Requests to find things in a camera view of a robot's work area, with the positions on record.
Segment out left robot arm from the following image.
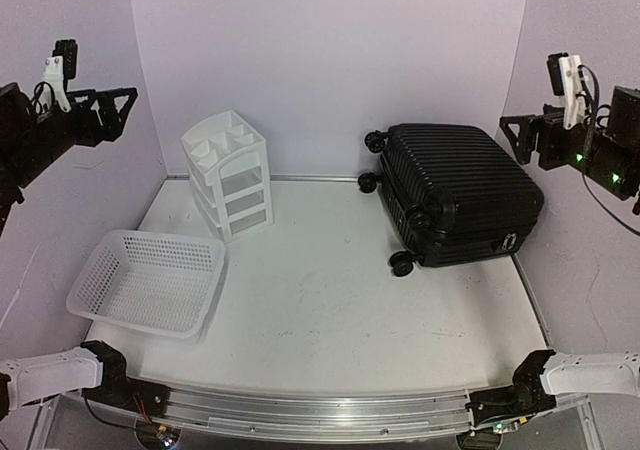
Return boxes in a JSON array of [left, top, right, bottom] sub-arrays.
[[1, 82, 166, 415]]

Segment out black ribbed hard-shell suitcase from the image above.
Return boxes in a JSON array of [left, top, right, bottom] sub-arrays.
[[357, 123, 545, 277]]

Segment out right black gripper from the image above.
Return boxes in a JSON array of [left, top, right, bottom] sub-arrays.
[[496, 108, 633, 199]]

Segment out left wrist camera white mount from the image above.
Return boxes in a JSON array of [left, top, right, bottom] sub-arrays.
[[39, 39, 78, 113]]

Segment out white perforated plastic basket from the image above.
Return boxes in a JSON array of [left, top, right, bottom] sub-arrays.
[[66, 230, 226, 341]]

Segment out white plastic drawer organizer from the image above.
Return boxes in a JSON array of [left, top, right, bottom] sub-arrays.
[[181, 110, 274, 243]]

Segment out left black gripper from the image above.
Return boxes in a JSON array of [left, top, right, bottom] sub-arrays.
[[4, 86, 137, 188]]

